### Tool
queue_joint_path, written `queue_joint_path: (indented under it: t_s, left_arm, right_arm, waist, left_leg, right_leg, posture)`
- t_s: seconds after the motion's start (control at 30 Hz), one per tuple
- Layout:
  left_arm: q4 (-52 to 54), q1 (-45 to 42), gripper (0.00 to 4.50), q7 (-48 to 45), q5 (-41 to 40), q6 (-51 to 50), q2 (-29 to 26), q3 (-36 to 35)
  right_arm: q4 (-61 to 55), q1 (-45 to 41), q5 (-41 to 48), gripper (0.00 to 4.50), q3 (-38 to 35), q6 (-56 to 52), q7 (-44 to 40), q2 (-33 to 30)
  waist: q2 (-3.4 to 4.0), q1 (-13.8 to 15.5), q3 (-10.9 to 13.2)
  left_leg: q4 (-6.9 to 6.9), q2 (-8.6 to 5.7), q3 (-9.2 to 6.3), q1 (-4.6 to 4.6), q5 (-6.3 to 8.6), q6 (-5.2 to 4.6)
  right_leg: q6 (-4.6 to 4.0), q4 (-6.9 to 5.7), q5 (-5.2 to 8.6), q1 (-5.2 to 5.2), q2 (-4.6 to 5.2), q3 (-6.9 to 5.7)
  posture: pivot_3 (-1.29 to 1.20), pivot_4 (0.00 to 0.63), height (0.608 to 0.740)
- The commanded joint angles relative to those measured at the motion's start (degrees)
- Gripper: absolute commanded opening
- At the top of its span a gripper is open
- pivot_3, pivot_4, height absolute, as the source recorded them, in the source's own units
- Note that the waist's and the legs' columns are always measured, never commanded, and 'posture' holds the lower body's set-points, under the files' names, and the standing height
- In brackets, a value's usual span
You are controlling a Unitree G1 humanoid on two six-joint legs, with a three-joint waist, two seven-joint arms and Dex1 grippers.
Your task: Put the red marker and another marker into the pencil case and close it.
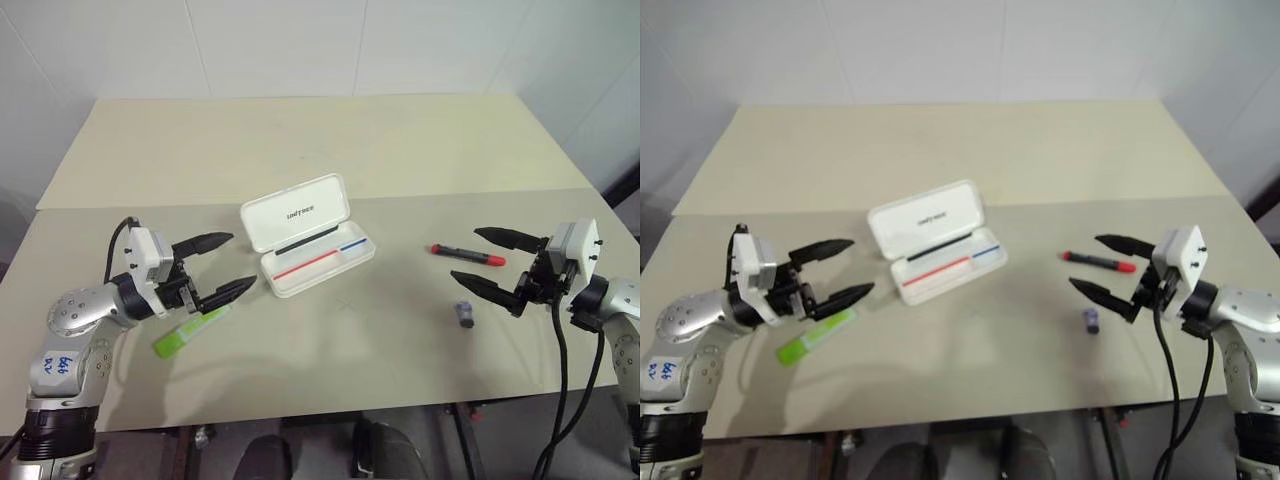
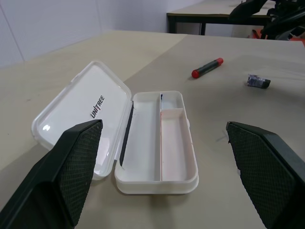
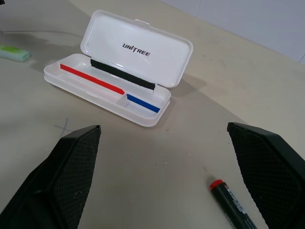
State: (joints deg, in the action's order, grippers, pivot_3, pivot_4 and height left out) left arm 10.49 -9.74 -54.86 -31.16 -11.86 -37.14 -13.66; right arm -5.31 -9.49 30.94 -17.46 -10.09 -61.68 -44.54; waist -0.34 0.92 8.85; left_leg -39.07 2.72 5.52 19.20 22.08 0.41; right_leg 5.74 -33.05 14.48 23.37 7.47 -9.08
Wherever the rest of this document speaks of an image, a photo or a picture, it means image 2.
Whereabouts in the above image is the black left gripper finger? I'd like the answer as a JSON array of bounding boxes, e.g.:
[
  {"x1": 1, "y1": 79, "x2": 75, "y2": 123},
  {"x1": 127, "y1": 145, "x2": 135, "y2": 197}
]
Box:
[
  {"x1": 225, "y1": 121, "x2": 305, "y2": 229},
  {"x1": 229, "y1": 0, "x2": 268, "y2": 21},
  {"x1": 0, "y1": 119, "x2": 104, "y2": 229}
]

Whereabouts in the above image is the white plastic case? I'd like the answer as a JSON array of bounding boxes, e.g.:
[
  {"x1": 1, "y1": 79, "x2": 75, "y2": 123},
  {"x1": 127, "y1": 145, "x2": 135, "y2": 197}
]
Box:
[{"x1": 31, "y1": 61, "x2": 199, "y2": 195}]

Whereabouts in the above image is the black-framed background table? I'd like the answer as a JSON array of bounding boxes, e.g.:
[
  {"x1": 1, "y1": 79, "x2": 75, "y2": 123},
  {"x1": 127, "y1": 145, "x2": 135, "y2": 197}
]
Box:
[{"x1": 166, "y1": 0, "x2": 277, "y2": 36}]

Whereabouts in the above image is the red and black marker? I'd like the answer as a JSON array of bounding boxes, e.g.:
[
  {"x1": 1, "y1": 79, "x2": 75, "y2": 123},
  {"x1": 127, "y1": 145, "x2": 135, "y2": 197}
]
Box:
[{"x1": 191, "y1": 57, "x2": 224, "y2": 79}]

